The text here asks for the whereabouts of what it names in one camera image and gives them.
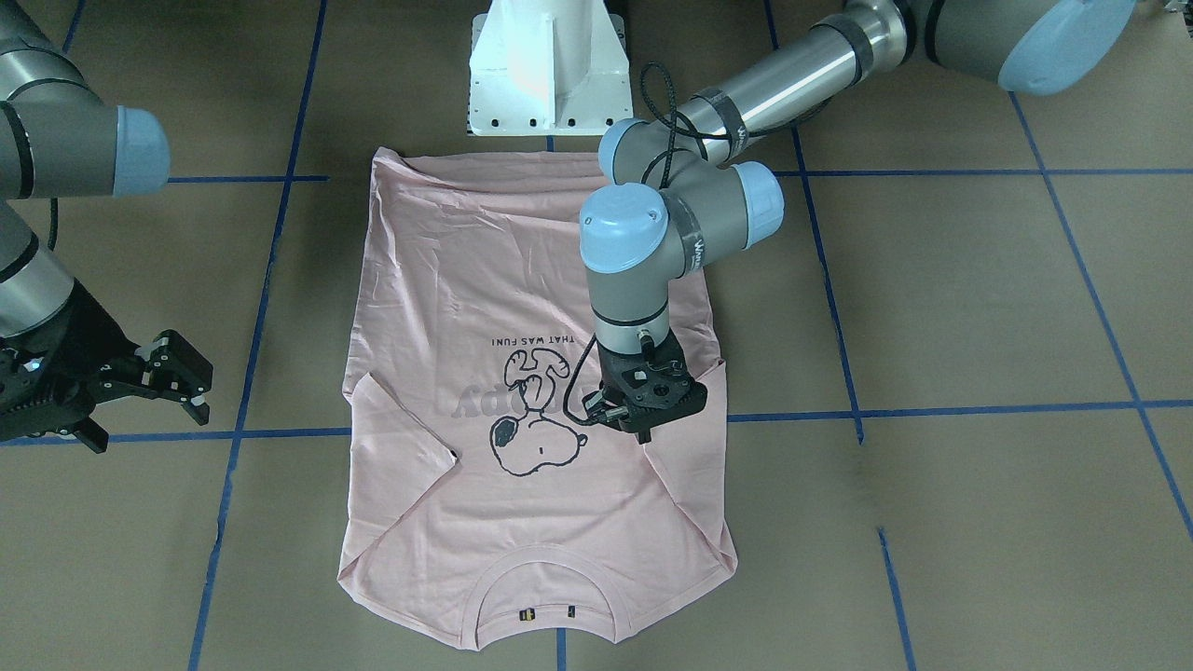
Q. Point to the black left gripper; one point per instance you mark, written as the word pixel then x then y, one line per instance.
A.
pixel 644 431

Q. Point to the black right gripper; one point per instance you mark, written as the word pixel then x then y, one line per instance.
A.
pixel 90 347

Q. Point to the pink printed t-shirt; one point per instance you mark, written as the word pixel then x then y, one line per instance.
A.
pixel 477 510

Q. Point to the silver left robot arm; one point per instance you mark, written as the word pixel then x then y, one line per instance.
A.
pixel 679 197

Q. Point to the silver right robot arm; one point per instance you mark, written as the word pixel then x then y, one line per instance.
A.
pixel 59 139

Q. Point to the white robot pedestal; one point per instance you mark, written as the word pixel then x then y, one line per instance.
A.
pixel 548 68

